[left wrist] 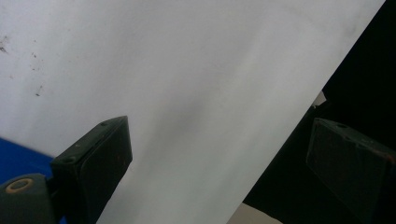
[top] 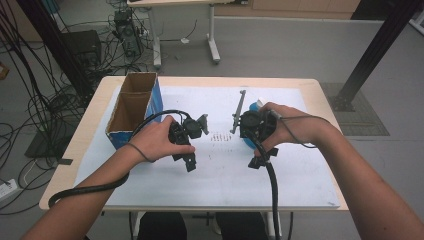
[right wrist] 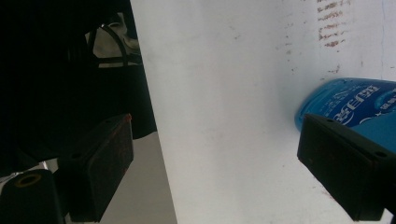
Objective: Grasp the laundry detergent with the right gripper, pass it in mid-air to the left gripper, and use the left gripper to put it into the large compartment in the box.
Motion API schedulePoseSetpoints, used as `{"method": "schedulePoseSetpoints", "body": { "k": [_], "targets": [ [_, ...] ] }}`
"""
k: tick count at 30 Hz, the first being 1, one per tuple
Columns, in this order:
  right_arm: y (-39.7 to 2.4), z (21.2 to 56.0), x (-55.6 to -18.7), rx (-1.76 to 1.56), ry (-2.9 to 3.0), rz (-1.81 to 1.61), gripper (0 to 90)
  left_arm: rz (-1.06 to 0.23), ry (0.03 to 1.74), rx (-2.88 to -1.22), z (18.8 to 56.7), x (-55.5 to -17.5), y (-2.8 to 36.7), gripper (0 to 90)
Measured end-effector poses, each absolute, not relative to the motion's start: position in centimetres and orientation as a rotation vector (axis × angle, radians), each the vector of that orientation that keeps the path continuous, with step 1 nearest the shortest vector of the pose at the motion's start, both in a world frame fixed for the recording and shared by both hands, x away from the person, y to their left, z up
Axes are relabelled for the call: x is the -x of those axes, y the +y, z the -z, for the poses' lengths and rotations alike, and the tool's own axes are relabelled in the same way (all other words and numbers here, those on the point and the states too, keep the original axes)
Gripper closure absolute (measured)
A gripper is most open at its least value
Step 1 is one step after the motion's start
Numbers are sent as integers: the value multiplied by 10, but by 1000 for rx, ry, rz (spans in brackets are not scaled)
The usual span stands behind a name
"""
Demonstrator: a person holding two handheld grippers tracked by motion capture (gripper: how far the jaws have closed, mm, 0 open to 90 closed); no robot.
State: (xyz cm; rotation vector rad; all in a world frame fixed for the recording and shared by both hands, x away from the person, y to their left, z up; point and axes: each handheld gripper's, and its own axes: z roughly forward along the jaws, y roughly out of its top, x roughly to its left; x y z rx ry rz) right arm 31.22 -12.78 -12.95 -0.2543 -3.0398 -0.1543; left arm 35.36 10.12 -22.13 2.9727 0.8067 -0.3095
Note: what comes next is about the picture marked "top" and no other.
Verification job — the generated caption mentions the black slanted aluminium post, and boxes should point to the black slanted aluminium post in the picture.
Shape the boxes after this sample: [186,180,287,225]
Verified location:
[16,0,94,98]

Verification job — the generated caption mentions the black sleeved left gripper cable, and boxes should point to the black sleeved left gripper cable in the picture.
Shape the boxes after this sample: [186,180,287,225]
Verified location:
[48,109,194,209]

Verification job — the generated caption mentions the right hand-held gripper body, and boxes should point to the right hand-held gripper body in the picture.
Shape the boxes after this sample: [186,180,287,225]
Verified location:
[229,89,278,144]

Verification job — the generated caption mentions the white power strip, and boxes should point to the white power strip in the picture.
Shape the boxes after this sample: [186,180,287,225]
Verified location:
[0,178,18,203]

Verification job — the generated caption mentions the grey floor mat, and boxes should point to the grey floor mat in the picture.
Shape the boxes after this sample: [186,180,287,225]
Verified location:
[321,82,390,137]

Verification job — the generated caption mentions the tangle of black floor cables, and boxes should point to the tangle of black floor cables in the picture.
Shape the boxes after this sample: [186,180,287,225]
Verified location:
[0,0,151,216]

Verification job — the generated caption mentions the white foam board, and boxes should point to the white foam board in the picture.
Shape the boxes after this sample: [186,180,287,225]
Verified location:
[73,85,341,208]

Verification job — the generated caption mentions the blue bottle with white cap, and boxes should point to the blue bottle with white cap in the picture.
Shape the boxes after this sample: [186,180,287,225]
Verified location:
[242,97,269,150]

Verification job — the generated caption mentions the black wrist band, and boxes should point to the black wrist band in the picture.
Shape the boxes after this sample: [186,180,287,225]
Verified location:
[127,142,157,164]

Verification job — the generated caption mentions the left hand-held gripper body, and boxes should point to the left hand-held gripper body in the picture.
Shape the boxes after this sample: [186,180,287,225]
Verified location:
[168,113,210,148]

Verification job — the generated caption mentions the white desk with metal legs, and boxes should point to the white desk with metal legs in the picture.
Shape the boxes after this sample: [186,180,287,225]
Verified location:
[126,0,249,69]

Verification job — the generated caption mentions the black box case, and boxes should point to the black box case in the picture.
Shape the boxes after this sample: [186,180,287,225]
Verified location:
[59,29,103,68]

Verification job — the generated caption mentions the person's leg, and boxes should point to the person's leg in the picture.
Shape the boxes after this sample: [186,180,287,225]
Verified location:
[214,211,271,240]
[136,211,188,240]

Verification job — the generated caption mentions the person's right hand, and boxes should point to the person's right hand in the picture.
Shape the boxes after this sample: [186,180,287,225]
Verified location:
[253,102,331,158]

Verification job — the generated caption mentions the blue cardboard box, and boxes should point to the blue cardboard box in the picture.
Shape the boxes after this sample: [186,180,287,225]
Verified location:
[105,71,164,150]

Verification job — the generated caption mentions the person's left hand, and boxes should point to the person's left hand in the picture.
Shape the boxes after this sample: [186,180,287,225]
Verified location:
[128,114,197,164]

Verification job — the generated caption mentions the thin grey wrist cord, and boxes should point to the thin grey wrist cord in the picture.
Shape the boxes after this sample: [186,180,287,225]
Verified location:
[271,111,334,149]

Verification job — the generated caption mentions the black sleeved right gripper cable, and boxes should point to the black sleeved right gripper cable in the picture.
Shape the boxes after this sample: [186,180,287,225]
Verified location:
[244,129,281,240]

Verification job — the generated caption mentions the black aluminium post with foot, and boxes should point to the black aluminium post with foot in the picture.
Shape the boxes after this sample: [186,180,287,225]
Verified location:
[329,0,424,113]

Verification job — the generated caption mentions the person's right leg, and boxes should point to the person's right leg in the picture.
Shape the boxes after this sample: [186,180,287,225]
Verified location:
[214,211,271,240]

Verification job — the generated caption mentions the person's left leg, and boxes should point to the person's left leg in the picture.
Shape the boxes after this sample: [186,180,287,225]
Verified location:
[136,211,188,240]

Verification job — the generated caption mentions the light wooden table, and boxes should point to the light wooden table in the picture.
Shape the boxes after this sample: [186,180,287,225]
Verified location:
[39,75,349,240]

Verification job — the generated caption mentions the black sleeved gripper cable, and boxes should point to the black sleeved gripper cable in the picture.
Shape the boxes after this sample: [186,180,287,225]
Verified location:
[244,129,281,240]
[48,109,194,209]

